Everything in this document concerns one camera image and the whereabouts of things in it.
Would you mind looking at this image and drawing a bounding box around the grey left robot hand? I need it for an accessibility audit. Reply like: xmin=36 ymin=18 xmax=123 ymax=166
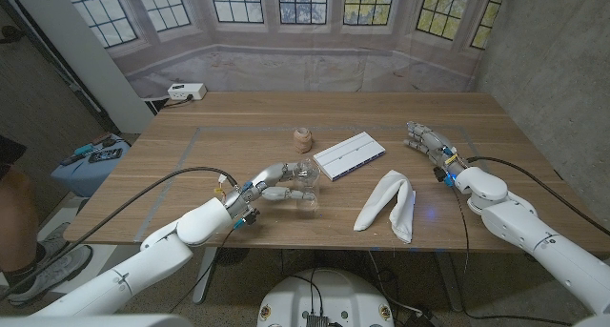
xmin=222 ymin=160 xmax=318 ymax=223

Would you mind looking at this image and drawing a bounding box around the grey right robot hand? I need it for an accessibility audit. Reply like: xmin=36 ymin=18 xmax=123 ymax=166
xmin=403 ymin=120 xmax=471 ymax=178

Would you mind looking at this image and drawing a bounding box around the clear plastic bottle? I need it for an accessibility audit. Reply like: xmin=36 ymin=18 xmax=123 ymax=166
xmin=293 ymin=157 xmax=321 ymax=212

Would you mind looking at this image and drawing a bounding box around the white folded cloth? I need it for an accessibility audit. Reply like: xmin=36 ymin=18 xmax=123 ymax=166
xmin=353 ymin=169 xmax=417 ymax=245

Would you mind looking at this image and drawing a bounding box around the white flat box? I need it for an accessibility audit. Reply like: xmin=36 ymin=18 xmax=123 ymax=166
xmin=313 ymin=131 xmax=387 ymax=182

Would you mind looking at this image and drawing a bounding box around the white power strip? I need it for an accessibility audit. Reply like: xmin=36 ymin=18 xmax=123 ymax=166
xmin=167 ymin=82 xmax=208 ymax=101

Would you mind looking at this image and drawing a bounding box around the grey table leg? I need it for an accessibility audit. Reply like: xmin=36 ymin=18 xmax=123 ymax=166
xmin=192 ymin=247 xmax=219 ymax=305
xmin=436 ymin=251 xmax=464 ymax=313

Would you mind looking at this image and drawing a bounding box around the printed window backdrop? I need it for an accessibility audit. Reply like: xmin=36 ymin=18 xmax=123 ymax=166
xmin=59 ymin=0 xmax=509 ymax=97

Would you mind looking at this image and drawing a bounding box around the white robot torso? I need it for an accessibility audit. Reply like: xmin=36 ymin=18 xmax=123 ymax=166
xmin=256 ymin=268 xmax=396 ymax=327

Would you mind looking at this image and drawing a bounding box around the blue stool with tools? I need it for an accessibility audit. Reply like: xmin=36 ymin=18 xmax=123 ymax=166
xmin=50 ymin=134 xmax=132 ymax=198

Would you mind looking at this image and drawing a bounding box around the grey sneaker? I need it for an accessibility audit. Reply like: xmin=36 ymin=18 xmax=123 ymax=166
xmin=35 ymin=221 xmax=72 ymax=266
xmin=4 ymin=243 xmax=94 ymax=307

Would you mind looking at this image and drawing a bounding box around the person's leg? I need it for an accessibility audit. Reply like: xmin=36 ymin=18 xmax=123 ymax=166
xmin=0 ymin=134 xmax=42 ymax=276

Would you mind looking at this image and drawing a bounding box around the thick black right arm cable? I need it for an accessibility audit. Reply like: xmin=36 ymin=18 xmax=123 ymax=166
xmin=466 ymin=155 xmax=610 ymax=237

